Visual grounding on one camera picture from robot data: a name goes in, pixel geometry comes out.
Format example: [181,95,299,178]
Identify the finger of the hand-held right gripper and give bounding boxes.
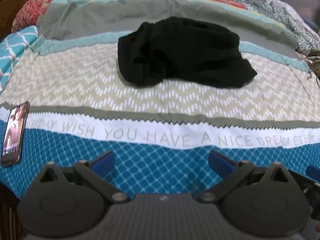
[301,165,320,205]

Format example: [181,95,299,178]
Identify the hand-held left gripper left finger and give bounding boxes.
[37,151,130,204]

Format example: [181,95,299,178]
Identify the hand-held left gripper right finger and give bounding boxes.
[197,151,294,204]

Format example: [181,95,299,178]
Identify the black pants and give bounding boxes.
[117,17,258,88]

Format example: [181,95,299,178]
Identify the printed patchwork bedsheet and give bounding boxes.
[0,0,320,200]

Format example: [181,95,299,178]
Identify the smartphone with lit screen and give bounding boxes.
[1,102,31,167]

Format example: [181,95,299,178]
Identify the olive crumpled cloth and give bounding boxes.
[305,47,320,83]

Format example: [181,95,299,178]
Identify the teal lattice cloth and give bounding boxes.
[0,26,41,92]

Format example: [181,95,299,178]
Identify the red patterned quilt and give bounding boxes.
[12,0,248,33]

